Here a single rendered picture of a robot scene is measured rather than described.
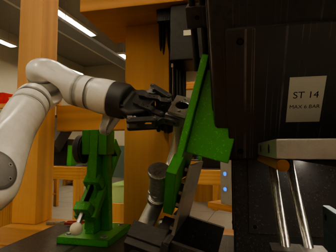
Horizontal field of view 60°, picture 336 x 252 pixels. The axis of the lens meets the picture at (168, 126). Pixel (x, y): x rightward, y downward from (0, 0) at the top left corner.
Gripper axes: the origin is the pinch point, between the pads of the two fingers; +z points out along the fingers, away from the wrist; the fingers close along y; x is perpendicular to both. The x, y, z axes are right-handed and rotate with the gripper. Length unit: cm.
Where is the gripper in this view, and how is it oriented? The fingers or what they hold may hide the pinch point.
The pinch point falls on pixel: (177, 114)
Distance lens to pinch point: 57.8
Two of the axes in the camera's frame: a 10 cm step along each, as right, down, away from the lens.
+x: -0.2, 7.3, 6.8
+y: 3.4, -6.4, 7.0
